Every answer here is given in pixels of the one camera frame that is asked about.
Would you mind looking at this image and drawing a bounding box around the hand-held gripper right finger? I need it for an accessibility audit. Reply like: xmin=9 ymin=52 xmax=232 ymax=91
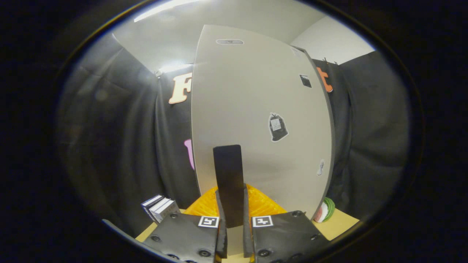
xmin=243 ymin=184 xmax=331 ymax=263

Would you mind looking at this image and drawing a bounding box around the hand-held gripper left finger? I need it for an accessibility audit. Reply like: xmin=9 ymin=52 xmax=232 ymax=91
xmin=141 ymin=184 xmax=228 ymax=263

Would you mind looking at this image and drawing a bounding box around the black door handle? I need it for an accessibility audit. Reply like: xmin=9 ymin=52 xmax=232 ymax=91
xmin=213 ymin=145 xmax=245 ymax=229

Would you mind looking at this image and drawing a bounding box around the white shoe cabinet door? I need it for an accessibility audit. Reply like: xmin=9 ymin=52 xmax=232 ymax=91
xmin=191 ymin=24 xmax=333 ymax=256

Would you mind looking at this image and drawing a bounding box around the white book portrait cover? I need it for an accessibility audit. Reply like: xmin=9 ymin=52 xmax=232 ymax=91
xmin=155 ymin=199 xmax=181 ymax=224

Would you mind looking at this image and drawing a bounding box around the white blue spine book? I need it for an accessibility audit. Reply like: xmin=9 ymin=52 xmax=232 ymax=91
xmin=149 ymin=198 xmax=171 ymax=222

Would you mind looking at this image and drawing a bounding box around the dark blue book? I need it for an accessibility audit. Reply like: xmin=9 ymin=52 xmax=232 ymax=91
xmin=141 ymin=195 xmax=164 ymax=220

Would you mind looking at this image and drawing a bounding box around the pink and green striped item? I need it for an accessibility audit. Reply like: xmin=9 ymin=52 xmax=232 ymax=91
xmin=314 ymin=197 xmax=336 ymax=223

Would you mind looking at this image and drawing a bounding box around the black backdrop cloth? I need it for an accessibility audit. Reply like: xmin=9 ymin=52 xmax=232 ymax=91
xmin=57 ymin=31 xmax=410 ymax=234

